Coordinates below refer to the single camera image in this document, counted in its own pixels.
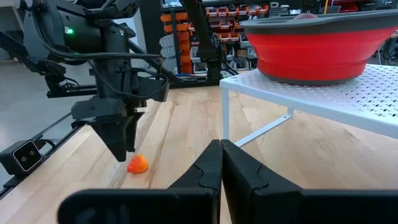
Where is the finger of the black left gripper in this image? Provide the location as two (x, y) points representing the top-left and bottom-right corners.
(127, 111), (146, 154)
(88, 116), (129, 163)

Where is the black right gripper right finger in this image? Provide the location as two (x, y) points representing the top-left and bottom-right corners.
(221, 139), (302, 224)

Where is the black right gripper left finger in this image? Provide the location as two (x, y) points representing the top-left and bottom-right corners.
(169, 139), (223, 224)

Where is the round orange fruit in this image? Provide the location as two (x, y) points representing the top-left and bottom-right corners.
(126, 154), (150, 174)

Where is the red collapsible bowl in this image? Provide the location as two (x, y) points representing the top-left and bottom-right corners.
(239, 9), (398, 87)

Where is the orange bin storage rack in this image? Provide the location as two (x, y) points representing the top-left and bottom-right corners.
(160, 0), (271, 75)

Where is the white perforated metal shelf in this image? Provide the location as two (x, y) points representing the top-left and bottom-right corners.
(219, 63), (398, 149)

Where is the black table-level camera box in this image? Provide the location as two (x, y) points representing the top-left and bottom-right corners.
(0, 139), (44, 175)

